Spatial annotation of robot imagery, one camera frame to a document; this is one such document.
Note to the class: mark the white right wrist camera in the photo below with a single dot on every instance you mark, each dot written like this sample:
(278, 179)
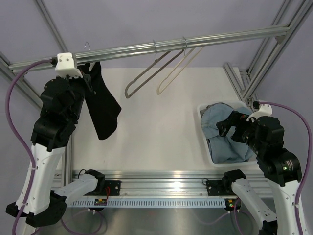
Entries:
(262, 110)

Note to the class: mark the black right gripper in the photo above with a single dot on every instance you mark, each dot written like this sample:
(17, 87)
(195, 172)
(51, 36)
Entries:
(236, 118)

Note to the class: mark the light blue denim skirt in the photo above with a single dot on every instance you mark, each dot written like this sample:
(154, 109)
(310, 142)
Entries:
(223, 150)

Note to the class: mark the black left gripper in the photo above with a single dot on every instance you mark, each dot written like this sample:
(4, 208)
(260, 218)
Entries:
(82, 81)

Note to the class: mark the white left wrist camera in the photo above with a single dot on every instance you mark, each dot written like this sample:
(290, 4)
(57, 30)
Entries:
(67, 66)

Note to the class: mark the aluminium frame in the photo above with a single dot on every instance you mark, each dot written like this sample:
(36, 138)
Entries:
(275, 38)

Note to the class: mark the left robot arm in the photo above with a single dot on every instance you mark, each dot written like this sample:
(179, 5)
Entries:
(41, 206)

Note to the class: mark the black garment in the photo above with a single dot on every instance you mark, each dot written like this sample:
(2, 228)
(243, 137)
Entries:
(102, 106)

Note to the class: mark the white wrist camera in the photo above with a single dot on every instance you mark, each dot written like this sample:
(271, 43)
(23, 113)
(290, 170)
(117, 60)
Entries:
(67, 66)
(262, 110)

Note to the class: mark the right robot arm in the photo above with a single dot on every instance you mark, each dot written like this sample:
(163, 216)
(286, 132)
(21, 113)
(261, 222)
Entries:
(264, 136)

